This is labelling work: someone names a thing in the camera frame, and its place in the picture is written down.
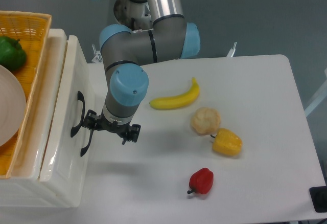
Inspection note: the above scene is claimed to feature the beige round plate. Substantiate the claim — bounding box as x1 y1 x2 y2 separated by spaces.
1 66 26 146

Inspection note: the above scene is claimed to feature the yellow woven basket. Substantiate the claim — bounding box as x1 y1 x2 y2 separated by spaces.
1 11 52 179

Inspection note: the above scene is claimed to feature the yellow banana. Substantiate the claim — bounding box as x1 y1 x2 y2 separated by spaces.
149 77 200 110

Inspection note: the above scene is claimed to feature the white plastic drawer cabinet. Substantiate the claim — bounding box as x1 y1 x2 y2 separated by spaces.
0 28 82 208

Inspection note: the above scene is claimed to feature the green bell pepper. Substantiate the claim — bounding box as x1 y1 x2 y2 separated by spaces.
1 36 27 72

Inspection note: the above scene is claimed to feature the black device at table edge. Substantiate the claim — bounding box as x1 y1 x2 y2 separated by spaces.
309 186 327 213

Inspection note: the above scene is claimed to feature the round bread roll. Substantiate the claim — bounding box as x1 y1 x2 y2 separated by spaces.
191 107 221 135

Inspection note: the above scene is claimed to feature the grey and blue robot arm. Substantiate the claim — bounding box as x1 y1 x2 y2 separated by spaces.
71 0 200 142

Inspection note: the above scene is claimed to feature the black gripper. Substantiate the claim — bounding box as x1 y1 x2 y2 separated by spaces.
82 109 141 145

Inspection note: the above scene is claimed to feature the yellow bell pepper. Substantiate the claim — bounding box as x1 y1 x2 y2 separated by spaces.
210 128 243 156

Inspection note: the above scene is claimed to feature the red bell pepper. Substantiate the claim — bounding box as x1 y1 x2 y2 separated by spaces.
187 168 214 195

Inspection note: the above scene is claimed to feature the white drawer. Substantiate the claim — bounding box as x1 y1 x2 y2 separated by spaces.
77 129 91 205
39 36 95 207

